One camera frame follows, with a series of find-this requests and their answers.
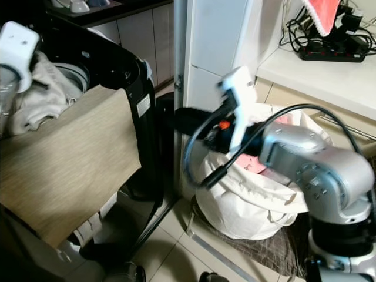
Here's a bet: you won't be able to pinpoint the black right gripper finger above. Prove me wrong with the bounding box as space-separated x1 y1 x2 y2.
174 108 209 126
179 123 207 143

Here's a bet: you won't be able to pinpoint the black washing machine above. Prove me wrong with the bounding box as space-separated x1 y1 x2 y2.
0 11 176 282

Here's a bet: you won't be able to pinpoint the pink garment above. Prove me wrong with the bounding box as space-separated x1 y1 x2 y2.
234 115 296 178

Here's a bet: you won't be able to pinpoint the white fabric laundry bag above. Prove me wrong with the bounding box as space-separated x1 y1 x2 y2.
193 103 334 241

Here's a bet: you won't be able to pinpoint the beige wooden cabinet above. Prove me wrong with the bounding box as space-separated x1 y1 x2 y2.
116 0 177 90

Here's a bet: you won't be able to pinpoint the beige woven cloth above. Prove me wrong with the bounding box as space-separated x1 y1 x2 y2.
0 85 143 249

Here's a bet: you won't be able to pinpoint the black power strip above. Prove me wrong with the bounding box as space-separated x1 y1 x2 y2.
298 43 367 63

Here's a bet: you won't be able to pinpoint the black robot right leg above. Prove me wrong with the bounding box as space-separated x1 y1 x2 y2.
199 271 231 282

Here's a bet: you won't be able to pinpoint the black robot leg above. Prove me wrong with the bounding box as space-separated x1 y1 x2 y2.
199 271 231 282
105 262 146 282

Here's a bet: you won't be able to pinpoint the light grey crumpled garment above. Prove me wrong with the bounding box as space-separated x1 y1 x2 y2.
6 51 78 137

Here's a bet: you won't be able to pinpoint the black robot left leg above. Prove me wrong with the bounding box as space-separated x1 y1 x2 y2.
105 262 146 282

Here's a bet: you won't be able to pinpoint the pink towel with white trim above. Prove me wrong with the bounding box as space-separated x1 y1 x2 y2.
302 0 343 38

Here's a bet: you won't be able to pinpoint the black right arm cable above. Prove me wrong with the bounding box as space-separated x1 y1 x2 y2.
182 103 366 190

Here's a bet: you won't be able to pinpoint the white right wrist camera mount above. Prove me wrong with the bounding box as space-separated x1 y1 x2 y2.
217 65 258 151

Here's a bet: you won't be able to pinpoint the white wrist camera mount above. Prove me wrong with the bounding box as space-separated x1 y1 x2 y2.
217 65 258 151
0 21 41 93

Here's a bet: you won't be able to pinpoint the grey metal door frame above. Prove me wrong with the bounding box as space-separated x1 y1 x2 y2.
172 0 190 203

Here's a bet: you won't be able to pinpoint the tangled black power cables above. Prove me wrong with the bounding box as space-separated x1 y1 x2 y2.
281 0 368 55

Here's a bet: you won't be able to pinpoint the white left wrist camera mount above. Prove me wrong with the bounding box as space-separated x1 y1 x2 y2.
0 21 41 93

